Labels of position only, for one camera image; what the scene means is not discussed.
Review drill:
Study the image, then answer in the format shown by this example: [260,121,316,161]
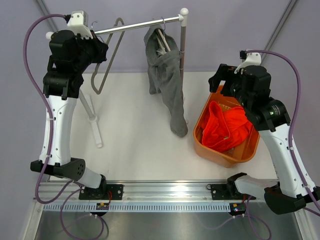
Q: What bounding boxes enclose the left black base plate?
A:
[78,183,124,201]

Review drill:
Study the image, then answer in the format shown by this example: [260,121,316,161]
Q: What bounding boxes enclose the orange plastic basket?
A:
[193,85,260,168]

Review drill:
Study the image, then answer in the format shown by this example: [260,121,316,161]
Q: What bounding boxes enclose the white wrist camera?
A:
[67,10,93,40]
[234,50,262,74]

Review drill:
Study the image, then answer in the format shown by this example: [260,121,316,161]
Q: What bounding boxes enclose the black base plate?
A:
[78,183,124,201]
[206,183,243,200]

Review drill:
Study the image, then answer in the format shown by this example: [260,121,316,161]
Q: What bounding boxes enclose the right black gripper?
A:
[208,63,253,110]

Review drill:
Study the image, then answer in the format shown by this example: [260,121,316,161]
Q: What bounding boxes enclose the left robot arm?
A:
[30,30,108,200]

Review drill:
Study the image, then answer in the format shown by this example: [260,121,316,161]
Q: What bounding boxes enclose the white clothes hanger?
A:
[154,27,178,57]

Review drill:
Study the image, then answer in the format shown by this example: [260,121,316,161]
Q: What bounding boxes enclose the orange shorts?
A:
[201,101,253,153]

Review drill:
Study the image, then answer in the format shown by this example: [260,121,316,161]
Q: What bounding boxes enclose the grey shorts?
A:
[143,25,188,138]

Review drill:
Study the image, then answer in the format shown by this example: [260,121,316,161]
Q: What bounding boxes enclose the grey clothes hanger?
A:
[90,16,125,96]

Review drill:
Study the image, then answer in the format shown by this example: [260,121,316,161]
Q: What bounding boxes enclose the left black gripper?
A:
[72,29,108,73]

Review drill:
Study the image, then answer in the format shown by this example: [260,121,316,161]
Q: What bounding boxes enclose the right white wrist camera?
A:
[234,50,262,74]

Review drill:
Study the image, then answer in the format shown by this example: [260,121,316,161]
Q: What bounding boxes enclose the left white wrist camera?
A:
[67,10,93,40]

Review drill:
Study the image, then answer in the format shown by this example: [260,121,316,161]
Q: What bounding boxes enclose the aluminium rail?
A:
[32,181,305,203]

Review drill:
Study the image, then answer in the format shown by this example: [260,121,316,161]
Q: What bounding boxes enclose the clothes rack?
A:
[43,8,189,148]

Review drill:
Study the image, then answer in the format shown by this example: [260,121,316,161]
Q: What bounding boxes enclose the white slotted cable duct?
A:
[43,202,231,213]

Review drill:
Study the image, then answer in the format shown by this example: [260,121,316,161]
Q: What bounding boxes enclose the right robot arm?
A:
[208,63,320,215]

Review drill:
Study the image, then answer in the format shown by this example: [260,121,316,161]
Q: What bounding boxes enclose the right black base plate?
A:
[206,183,243,200]

